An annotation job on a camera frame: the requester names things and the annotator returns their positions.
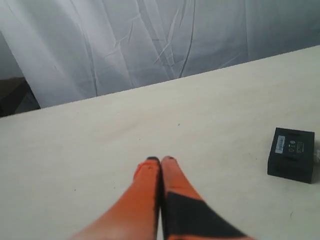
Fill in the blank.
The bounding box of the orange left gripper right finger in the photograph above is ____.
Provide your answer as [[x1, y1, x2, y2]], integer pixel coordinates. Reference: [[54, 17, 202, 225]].
[[161, 156, 252, 240]]

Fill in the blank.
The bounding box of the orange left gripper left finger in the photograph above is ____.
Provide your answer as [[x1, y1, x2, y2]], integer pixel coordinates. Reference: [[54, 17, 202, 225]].
[[71, 156, 161, 240]]

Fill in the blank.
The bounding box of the small black network box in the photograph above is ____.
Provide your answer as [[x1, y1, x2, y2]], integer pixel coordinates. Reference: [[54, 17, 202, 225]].
[[267, 127, 315, 184]]

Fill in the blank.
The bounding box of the white wrinkled backdrop curtain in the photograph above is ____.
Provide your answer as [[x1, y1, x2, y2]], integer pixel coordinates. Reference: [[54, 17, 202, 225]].
[[0, 0, 320, 108]]

